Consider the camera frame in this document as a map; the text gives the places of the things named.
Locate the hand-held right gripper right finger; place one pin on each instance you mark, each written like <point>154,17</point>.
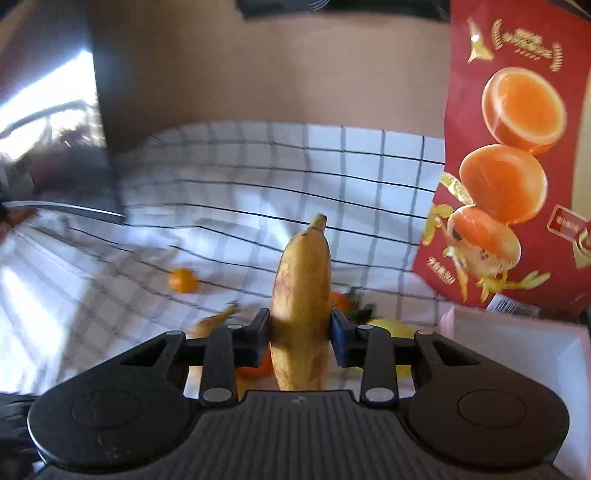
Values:
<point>338,337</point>

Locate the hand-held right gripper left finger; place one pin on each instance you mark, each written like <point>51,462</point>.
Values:
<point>262,330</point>

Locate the small orange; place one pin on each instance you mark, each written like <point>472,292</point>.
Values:
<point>254,372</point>
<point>182,280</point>
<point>339,301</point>

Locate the large yellow banana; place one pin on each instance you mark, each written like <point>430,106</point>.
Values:
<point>300,295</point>

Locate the small yellow banana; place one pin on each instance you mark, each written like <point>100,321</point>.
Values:
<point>210,323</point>

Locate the white box with red lid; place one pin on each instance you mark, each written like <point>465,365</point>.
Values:
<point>508,115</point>

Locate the yellow-green apple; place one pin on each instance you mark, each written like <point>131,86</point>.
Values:
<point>398,330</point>

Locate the white checked tablecloth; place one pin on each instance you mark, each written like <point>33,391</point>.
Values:
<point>277,184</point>

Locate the black glossy screen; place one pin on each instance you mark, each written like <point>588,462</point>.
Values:
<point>108,115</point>

